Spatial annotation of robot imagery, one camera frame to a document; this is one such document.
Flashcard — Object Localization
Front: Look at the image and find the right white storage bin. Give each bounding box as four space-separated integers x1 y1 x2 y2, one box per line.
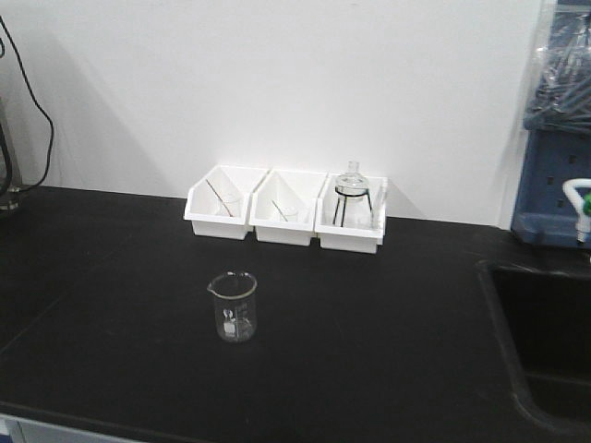
314 174 389 254

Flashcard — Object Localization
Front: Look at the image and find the clear glass beaker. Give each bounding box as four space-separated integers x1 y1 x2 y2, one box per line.
207 271 258 343

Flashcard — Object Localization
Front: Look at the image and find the small beaker in middle bin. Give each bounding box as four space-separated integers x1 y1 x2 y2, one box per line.
280 207 299 223

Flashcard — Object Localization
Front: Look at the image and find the blue drying rack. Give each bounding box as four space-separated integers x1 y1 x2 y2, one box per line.
510 0 591 250

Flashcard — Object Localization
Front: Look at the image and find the small beaker in left bin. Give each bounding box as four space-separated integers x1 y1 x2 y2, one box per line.
220 194 242 217

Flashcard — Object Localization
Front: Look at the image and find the small beaker in bin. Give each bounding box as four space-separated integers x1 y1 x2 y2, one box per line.
280 207 299 223
220 194 242 217

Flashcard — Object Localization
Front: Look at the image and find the clear plastic bag of tubes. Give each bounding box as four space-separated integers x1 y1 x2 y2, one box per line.
523 1 590 135

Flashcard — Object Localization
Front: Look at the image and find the middle white storage bin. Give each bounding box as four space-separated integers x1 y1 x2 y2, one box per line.
249 168 328 246

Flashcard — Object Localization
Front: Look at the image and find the round glass flask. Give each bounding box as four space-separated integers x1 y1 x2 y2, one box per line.
334 161 369 198

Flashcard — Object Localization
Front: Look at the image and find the black lab sink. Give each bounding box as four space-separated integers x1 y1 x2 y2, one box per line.
477 260 590 437

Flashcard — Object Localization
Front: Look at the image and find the white storage bin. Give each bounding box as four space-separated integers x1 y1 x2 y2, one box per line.
314 174 389 254
249 168 328 246
184 165 269 240

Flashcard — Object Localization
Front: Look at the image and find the metal apparatus at left edge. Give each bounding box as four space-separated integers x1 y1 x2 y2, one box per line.
1 102 22 219

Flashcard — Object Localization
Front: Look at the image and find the left white storage bin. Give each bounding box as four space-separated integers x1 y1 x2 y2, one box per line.
184 165 269 240

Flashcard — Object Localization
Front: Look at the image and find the black tripod stand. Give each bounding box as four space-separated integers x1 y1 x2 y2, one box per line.
332 186 373 229

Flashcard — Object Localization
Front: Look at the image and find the black power cable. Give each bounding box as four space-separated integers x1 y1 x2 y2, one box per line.
0 16 55 195

